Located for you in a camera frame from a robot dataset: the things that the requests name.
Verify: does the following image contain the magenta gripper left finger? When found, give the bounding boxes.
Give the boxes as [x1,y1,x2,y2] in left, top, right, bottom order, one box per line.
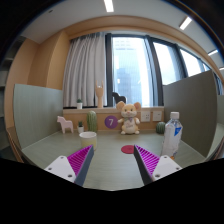
[45,145,94,186]

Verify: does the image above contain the red round coaster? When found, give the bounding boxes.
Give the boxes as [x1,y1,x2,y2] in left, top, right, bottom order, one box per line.
[121,145,134,154]

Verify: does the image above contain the pink toy horse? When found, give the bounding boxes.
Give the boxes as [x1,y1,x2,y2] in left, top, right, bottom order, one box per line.
[57,116,74,132]

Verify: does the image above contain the wall socket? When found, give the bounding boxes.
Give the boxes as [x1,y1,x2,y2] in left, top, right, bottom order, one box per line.
[141,111,151,122]
[153,111,162,121]

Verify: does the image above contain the tall green ceramic cactus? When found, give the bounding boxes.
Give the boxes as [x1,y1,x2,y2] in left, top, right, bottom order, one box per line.
[87,111,97,132]

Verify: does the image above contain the cream paper cup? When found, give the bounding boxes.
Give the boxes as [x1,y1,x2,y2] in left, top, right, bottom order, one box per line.
[79,131,97,149]

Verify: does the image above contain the left wall socket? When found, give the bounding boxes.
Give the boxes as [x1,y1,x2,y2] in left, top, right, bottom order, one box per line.
[141,111,151,122]

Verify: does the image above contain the wooden hand sculpture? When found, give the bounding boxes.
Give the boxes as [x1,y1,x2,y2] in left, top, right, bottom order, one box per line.
[95,83,104,108]

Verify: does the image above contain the right grey partition panel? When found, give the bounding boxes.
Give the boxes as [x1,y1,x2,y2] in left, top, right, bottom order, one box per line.
[163,70,217,157]

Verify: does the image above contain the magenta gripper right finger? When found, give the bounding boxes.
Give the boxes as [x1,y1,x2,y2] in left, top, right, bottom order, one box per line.
[134,145,181,185]

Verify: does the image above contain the black toy horse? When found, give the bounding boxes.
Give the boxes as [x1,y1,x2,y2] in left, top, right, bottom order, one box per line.
[112,92,126,104]

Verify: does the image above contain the purple number seven disc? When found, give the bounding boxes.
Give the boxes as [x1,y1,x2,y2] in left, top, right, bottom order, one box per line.
[104,115,118,129]

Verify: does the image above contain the right wall socket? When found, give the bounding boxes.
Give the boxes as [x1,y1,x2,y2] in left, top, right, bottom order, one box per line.
[153,111,162,121]

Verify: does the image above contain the round green ceramic cactus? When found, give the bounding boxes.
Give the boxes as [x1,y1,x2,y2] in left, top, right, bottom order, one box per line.
[156,122,165,134]

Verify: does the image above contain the clear plastic water bottle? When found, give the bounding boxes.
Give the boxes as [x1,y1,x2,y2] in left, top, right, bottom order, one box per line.
[161,112,183,159]

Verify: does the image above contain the left grey partition panel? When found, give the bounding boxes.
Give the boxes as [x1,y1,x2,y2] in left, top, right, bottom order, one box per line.
[13,84,63,149]

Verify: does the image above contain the plush mouse toy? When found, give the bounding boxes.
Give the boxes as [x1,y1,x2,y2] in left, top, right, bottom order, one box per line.
[116,101,141,135]

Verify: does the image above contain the small potted plant on desk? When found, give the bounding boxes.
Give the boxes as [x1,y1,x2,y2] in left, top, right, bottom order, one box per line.
[77,121,84,133]

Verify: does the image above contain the grey curtain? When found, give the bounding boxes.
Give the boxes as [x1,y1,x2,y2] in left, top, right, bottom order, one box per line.
[63,32,106,107]

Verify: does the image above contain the small potted plant on sill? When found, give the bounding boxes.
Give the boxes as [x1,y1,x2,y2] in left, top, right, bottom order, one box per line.
[77,99,83,109]

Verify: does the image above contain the grey partition panel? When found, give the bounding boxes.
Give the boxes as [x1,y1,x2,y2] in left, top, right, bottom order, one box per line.
[163,70,217,157]
[13,84,63,149]

